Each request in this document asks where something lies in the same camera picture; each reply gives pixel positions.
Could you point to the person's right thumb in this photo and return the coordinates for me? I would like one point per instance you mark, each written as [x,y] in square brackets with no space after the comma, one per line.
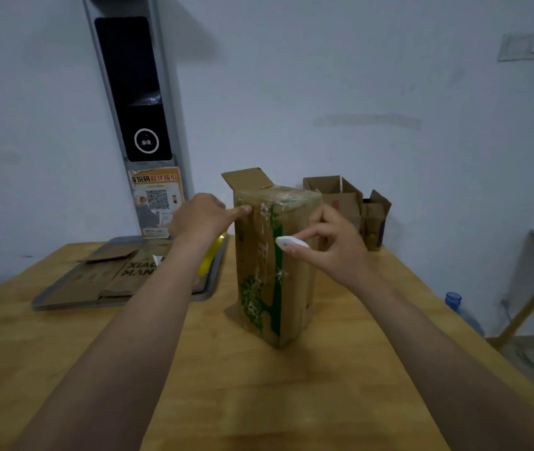
[299,253]

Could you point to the person's right hand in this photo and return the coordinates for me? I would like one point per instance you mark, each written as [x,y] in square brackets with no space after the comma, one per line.
[337,251]

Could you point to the grey scanner kiosk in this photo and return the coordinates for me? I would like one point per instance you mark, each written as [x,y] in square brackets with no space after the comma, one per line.
[142,131]

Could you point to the flattened brown cardboard box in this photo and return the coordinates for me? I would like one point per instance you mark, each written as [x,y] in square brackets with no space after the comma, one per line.
[112,274]

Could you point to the blue water bottle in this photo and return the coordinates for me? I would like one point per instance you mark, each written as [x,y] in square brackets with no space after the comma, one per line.
[463,312]

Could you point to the white paper label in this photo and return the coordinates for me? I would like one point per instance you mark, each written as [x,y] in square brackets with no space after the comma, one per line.
[159,261]

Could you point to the small dark cardboard box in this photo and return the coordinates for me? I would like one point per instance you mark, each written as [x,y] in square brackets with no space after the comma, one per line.
[376,219]

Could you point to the tall taped cardboard box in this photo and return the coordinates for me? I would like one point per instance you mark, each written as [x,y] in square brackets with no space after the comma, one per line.
[274,265]

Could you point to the person's left hand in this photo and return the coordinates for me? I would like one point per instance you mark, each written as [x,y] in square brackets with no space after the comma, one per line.
[197,218]

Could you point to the orange instruction sticker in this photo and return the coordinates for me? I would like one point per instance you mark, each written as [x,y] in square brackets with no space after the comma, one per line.
[156,201]

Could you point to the person's left forearm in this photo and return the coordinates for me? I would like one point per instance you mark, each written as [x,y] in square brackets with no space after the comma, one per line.
[121,352]

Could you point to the yellow tool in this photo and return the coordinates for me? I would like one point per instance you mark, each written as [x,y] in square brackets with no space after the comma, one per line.
[211,254]

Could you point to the small white box cutter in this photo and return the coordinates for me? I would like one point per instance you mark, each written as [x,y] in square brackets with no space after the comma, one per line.
[291,242]

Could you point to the open brown cardboard box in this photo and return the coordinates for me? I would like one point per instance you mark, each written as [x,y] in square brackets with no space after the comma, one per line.
[338,198]

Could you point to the person's right forearm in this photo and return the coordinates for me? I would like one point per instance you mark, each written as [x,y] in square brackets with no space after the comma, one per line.
[445,375]

